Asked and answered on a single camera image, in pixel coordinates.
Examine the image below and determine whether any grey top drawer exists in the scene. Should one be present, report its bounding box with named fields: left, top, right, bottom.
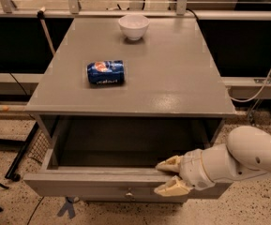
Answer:
left=23, top=117, right=233, bottom=202

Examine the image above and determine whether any black floor cable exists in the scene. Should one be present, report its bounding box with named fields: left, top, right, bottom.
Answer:
left=26, top=196, right=45, bottom=225

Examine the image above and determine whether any wire mesh basket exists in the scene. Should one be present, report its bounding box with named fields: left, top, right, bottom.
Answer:
left=28, top=129, right=50, bottom=163

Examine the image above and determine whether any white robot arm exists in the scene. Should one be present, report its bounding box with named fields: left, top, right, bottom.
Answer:
left=154, top=126, right=271, bottom=197

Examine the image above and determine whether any metal rail frame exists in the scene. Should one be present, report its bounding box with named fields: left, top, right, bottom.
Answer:
left=0, top=0, right=271, bottom=21

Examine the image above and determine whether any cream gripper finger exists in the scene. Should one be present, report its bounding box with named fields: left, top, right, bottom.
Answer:
left=154, top=175, right=193, bottom=197
left=156, top=156, right=182, bottom=173

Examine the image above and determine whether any blue tape on floor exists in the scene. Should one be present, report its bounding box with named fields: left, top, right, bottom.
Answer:
left=57, top=197, right=76, bottom=219

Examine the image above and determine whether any white bowl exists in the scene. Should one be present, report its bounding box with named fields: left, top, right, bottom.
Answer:
left=118, top=14, right=149, bottom=40

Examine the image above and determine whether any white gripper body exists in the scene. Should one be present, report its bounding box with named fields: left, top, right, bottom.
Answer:
left=179, top=148, right=216, bottom=190

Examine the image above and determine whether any grey drawer cabinet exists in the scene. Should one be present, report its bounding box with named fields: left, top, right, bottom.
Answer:
left=25, top=17, right=237, bottom=203

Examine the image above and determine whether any blue pepsi can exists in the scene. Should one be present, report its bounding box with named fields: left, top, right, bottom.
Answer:
left=86, top=60, right=125, bottom=84

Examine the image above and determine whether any black metal floor bar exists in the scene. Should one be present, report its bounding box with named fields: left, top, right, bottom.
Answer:
left=5, top=123, right=38, bottom=182

